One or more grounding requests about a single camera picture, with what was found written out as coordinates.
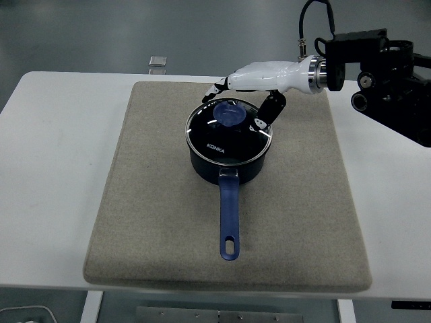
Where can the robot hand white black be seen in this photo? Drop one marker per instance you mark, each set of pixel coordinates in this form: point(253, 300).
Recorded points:
point(269, 75)

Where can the glass pot lid blue knob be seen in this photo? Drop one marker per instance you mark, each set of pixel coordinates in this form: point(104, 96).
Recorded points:
point(215, 134)

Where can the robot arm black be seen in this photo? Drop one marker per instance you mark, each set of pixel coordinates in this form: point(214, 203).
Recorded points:
point(384, 74)

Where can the silver floor socket plate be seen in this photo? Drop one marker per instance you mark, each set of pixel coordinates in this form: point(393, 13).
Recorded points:
point(157, 71)
point(157, 60)

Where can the beige fabric mat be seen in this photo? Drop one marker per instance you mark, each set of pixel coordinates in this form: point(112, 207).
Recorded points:
point(161, 202)

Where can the white table leg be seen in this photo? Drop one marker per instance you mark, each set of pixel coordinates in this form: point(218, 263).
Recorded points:
point(91, 306)
point(347, 311)

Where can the grey metal plate with screws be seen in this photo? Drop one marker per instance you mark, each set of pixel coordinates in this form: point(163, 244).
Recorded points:
point(175, 315)

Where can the black table control panel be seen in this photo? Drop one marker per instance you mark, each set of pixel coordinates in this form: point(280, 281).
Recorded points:
point(410, 305)

